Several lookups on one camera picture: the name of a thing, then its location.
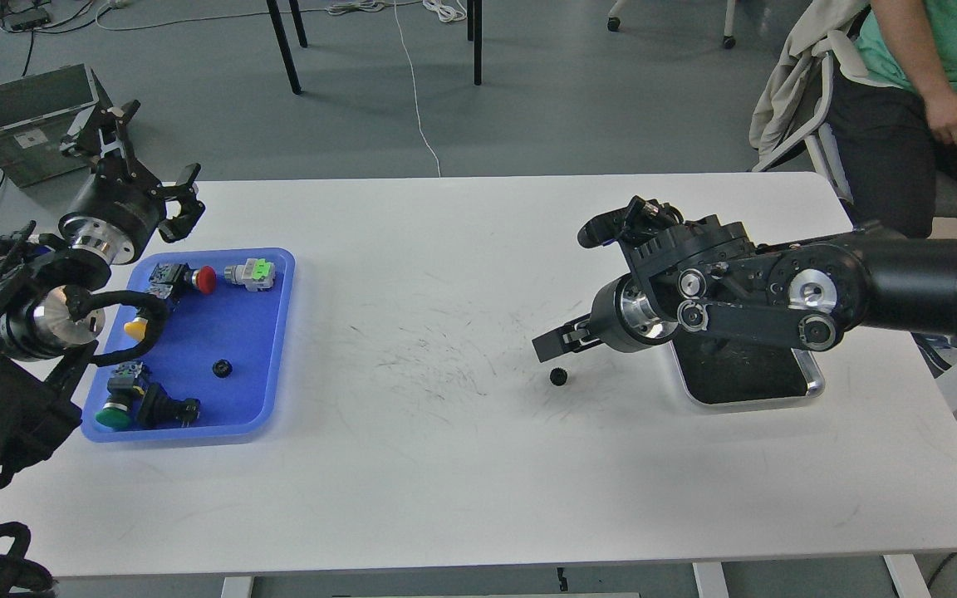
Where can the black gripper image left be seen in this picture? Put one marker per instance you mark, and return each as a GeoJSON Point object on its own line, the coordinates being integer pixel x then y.
{"type": "Point", "coordinates": [110, 216]}

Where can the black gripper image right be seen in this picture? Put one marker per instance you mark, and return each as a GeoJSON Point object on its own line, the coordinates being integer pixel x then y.
{"type": "Point", "coordinates": [621, 317]}

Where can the small black gear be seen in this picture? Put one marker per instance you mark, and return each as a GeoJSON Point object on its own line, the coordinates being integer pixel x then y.
{"type": "Point", "coordinates": [558, 376]}
{"type": "Point", "coordinates": [222, 368]}

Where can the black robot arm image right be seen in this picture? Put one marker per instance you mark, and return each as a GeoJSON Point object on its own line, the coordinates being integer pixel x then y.
{"type": "Point", "coordinates": [707, 279]}

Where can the silver metal tray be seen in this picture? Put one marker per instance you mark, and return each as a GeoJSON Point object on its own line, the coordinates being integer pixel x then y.
{"type": "Point", "coordinates": [735, 376]}

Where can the blue plastic tray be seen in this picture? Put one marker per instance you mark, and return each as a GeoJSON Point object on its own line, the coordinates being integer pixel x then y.
{"type": "Point", "coordinates": [246, 328]}

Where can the grey plastic crate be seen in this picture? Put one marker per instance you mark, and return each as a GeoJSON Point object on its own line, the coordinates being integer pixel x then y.
{"type": "Point", "coordinates": [35, 114]}

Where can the black table legs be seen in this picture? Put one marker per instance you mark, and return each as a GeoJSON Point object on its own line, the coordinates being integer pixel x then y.
{"type": "Point", "coordinates": [470, 12]}

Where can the beige jacket on chair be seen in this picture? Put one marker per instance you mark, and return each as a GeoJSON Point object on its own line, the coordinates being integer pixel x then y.
{"type": "Point", "coordinates": [823, 27]}

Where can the office chair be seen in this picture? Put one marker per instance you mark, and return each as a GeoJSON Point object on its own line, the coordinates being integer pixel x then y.
{"type": "Point", "coordinates": [810, 132]}

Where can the seated person green shirt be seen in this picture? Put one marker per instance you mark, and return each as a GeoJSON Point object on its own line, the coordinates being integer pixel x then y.
{"type": "Point", "coordinates": [897, 129]}

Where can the red push button switch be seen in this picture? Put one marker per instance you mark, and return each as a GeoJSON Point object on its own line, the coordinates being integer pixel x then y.
{"type": "Point", "coordinates": [169, 279]}

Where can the yellow push button switch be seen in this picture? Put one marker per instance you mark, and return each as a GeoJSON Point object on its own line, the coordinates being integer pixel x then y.
{"type": "Point", "coordinates": [165, 292]}

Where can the grey green connector switch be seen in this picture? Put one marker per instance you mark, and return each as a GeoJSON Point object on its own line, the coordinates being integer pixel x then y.
{"type": "Point", "coordinates": [256, 274]}

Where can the green push button switch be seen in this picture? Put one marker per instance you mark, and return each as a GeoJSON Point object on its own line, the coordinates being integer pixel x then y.
{"type": "Point", "coordinates": [127, 386]}

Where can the black selector switch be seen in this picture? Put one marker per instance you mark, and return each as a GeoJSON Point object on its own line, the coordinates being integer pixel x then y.
{"type": "Point", "coordinates": [157, 408]}

